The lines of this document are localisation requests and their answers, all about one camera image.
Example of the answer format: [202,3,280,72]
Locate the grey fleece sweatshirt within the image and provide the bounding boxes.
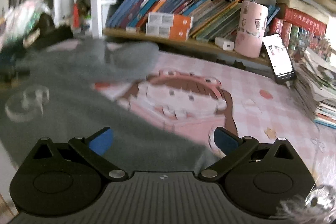
[1,39,217,173]

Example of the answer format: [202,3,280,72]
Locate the black smartphone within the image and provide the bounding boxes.
[262,34,296,84]

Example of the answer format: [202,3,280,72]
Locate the white charger block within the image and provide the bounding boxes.
[215,37,235,51]

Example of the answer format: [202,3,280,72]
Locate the stack of magazines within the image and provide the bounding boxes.
[292,40,335,128]

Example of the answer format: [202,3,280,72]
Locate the pink cartoon cup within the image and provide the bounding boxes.
[234,1,268,59]

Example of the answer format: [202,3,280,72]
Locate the orange white box lower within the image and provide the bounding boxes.
[145,23,190,41]

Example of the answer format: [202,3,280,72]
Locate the orange white box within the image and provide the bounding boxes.
[147,12,194,28]
[145,23,190,41]

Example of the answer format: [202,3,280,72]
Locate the orange white box upper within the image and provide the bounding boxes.
[147,12,194,28]

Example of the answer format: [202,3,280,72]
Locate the row of blue books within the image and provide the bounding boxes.
[105,0,182,29]

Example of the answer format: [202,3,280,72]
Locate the pile of plush toys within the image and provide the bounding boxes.
[1,0,51,50]

